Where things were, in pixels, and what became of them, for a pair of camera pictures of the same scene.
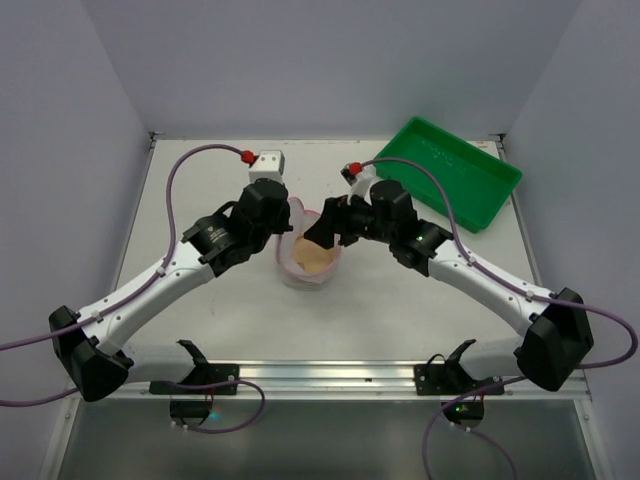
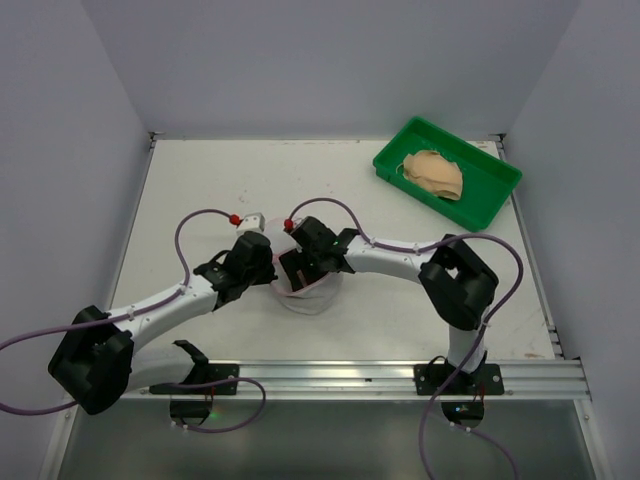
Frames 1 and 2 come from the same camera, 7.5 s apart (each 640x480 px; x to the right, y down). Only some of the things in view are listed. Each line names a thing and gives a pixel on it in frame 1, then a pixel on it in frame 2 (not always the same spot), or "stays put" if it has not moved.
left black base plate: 203,375 stays put
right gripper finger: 336,219 to 299,270
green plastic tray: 478,181 stays put
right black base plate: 445,379 stays put
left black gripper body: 279,223 to 261,270
